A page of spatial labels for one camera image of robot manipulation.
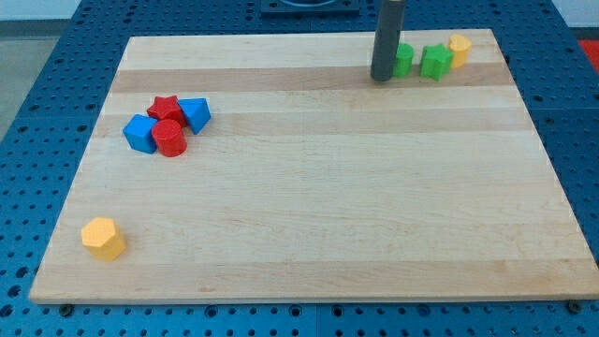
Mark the red star block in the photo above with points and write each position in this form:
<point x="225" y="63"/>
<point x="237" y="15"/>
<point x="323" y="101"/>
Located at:
<point x="167" y="108"/>

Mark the green star block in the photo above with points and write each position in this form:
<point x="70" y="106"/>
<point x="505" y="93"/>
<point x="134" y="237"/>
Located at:
<point x="435" y="61"/>

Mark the yellow hexagon block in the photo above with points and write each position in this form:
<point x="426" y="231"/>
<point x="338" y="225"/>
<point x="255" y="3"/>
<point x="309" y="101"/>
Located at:
<point x="103" y="239"/>

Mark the light wooden board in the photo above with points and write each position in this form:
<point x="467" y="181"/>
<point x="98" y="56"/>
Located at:
<point x="313" y="183"/>

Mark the blue triangle block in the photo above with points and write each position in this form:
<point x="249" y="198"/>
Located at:
<point x="196" y="112"/>

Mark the red cylinder block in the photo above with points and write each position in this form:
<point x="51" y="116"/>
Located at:
<point x="169" y="138"/>

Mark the green cylinder block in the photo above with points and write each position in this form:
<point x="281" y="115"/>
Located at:
<point x="404" y="60"/>

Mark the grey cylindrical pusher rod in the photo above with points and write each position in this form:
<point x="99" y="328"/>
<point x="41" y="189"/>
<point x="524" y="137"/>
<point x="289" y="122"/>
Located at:
<point x="386" y="40"/>

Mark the blue cube block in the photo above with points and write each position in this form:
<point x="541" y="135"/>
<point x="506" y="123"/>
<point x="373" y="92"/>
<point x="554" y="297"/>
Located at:
<point x="138" y="134"/>

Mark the yellow heart block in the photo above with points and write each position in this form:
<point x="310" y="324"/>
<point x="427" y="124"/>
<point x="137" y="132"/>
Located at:
<point x="461" y="46"/>

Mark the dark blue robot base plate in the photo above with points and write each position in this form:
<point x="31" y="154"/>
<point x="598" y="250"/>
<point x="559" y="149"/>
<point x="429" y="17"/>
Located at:
<point x="308" y="7"/>

